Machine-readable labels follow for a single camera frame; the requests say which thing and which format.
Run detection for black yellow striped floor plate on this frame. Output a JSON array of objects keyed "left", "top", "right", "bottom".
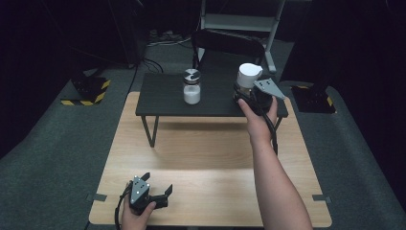
[
  {"left": 290, "top": 83, "right": 337, "bottom": 114},
  {"left": 60, "top": 74, "right": 112, "bottom": 106}
]

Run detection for grey tape strip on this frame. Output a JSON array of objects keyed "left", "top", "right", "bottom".
[
  {"left": 85, "top": 193, "right": 108, "bottom": 202},
  {"left": 311, "top": 194, "right": 333, "bottom": 204}
]

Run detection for black chair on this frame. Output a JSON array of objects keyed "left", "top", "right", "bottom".
[{"left": 191, "top": 28, "right": 266, "bottom": 76}]

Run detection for hand-held gripper cable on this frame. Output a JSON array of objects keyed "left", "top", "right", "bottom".
[
  {"left": 114, "top": 185, "right": 133, "bottom": 230},
  {"left": 253, "top": 99, "right": 280, "bottom": 156}
]

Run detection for glass shaker with silver lid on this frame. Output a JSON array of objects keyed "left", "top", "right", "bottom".
[{"left": 182, "top": 68, "right": 202, "bottom": 105}]

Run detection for white floor cables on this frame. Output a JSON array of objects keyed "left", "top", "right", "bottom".
[{"left": 147, "top": 29, "right": 192, "bottom": 48}]

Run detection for person's left hand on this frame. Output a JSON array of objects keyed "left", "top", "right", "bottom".
[{"left": 120, "top": 181, "right": 157, "bottom": 230}]

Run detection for white metal stand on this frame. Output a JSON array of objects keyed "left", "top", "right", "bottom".
[{"left": 199, "top": 0, "right": 286, "bottom": 75}]

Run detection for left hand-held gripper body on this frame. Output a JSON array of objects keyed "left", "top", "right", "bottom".
[{"left": 128, "top": 174, "right": 169, "bottom": 216}]

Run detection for black floor cable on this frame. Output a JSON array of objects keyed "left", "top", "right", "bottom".
[{"left": 142, "top": 57, "right": 165, "bottom": 74}]

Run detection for black shelf with metal legs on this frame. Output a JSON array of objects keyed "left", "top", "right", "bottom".
[{"left": 135, "top": 72, "right": 289, "bottom": 149}]

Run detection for left hand-held gripper cable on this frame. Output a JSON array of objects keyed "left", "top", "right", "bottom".
[{"left": 114, "top": 185, "right": 133, "bottom": 230}]

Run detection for right hand-held gripper cable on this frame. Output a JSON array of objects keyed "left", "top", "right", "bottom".
[{"left": 253, "top": 99, "right": 280, "bottom": 156}]

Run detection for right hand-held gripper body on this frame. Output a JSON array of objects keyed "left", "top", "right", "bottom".
[{"left": 234, "top": 78, "right": 286, "bottom": 117}]

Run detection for person's right hand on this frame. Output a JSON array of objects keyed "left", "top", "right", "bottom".
[{"left": 237, "top": 95, "right": 279, "bottom": 147}]

